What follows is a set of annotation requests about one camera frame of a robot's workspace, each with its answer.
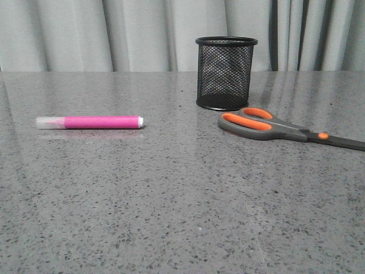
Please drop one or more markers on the grey orange scissors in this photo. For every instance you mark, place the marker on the grey orange scissors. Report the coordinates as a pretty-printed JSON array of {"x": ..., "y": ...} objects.
[{"x": 259, "y": 124}]

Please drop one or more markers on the pink marker pen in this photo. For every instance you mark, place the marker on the pink marker pen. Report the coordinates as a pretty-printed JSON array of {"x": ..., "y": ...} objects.
[{"x": 89, "y": 122}]

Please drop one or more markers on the black mesh pen holder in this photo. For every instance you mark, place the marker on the black mesh pen holder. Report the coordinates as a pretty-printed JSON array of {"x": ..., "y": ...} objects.
[{"x": 224, "y": 72}]

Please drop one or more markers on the grey curtain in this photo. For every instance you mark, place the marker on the grey curtain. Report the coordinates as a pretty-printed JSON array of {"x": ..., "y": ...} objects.
[{"x": 160, "y": 35}]

